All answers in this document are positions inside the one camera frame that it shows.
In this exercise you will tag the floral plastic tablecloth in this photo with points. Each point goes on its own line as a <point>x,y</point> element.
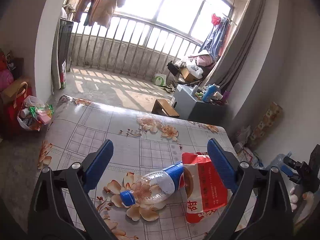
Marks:
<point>112,135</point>

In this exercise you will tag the black box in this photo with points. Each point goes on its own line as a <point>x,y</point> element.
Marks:
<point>172,67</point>

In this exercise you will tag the red shopping bag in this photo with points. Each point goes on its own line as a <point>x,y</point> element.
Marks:
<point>11,117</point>

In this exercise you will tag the pink hanging garment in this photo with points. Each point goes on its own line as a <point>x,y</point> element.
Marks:
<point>87,2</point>

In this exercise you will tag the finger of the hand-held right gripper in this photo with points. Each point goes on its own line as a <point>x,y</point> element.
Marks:
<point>286,171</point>
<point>290,160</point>

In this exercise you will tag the metal balcony railing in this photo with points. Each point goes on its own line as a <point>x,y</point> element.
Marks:
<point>125,42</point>

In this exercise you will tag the wooden stool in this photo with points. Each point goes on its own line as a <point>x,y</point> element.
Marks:
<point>163,107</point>

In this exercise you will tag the red hanging cloth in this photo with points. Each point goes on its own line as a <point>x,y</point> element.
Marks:
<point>216,19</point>

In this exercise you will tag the small white bottle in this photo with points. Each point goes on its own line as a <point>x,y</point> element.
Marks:
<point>195,89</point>

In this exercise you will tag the person's right hand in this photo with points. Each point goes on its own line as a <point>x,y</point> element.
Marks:
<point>293,198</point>

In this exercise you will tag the peach padded jacket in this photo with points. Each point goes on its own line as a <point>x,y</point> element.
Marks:
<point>107,7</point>

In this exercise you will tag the white green paper bag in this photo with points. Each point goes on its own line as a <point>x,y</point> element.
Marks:
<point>160,80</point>

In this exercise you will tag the pile of packets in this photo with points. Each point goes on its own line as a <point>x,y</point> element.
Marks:
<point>245,152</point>

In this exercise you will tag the balcony window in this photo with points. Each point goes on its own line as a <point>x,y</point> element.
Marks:
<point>175,5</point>

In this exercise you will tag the clear bag of packets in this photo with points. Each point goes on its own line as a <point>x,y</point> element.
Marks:
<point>33,115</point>

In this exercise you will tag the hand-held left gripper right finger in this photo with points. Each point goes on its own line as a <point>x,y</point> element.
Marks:
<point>222,166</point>

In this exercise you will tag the pile of pink clothes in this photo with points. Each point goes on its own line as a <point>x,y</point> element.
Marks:
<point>202,58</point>

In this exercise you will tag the clear bottle blue cap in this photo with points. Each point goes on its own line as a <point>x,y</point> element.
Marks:
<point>155,187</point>

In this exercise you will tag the tall patterned roll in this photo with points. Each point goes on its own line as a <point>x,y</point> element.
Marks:
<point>266,122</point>

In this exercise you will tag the black slatted panel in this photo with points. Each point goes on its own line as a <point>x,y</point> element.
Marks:
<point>63,42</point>

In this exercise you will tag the empty blue water jug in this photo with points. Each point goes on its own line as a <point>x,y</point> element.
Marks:
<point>277,160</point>

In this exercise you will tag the white crumpled plastic bag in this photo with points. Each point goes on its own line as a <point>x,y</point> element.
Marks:
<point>195,68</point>

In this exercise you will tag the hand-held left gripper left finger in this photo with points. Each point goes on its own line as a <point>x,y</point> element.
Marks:
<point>98,165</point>

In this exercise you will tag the red white paper bag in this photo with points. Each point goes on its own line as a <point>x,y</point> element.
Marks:
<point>205,192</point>

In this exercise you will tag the blue hanging clothing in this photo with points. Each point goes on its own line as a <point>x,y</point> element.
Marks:
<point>217,37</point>

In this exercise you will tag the purple cup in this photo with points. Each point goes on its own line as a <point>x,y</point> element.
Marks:
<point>226,96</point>

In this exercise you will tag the cardboard box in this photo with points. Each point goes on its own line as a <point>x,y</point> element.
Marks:
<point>187,74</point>

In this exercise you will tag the blue detergent bottle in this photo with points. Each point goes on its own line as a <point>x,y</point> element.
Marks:
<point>208,93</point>

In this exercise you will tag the pink bundle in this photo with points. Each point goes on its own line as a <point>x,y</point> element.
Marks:
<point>5,78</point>

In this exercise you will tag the grey cabinet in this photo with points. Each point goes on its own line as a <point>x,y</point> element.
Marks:
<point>190,105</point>

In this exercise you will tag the grey curtain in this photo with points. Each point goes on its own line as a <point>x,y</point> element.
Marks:
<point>237,55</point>

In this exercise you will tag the rolled printed mat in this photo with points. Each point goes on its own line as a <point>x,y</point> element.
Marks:
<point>62,73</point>

